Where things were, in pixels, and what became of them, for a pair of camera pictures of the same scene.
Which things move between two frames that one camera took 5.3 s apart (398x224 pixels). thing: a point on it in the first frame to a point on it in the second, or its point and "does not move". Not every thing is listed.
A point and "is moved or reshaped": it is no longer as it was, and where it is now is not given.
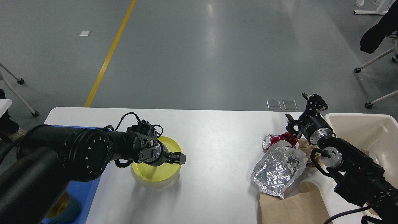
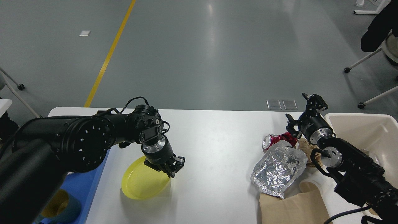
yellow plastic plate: (161, 173) is moved or reshaped
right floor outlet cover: (289, 104) does not move
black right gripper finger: (315, 104) does not move
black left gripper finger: (176, 155) to (158, 167)
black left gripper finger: (181, 160) to (178, 163)
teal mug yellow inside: (66, 209) does not move
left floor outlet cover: (274, 104) does not move
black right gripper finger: (290, 128) does not move
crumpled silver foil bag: (276, 167) does not move
